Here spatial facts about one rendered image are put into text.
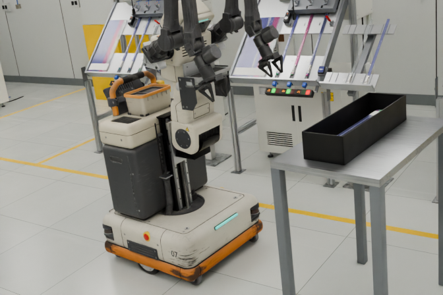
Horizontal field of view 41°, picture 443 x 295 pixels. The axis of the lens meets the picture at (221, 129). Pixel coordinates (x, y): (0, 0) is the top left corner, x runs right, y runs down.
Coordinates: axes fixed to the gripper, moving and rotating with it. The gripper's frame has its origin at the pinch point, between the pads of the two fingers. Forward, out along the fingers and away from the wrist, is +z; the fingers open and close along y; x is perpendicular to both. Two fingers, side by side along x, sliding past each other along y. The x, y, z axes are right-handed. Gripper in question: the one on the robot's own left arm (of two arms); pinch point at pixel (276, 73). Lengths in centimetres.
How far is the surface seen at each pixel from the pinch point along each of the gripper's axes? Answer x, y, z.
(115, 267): 115, -57, 54
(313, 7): 39, 120, -34
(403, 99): -51, 4, 35
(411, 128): -52, -4, 47
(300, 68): 51, 92, 0
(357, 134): -51, -39, 37
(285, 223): -13, -56, 57
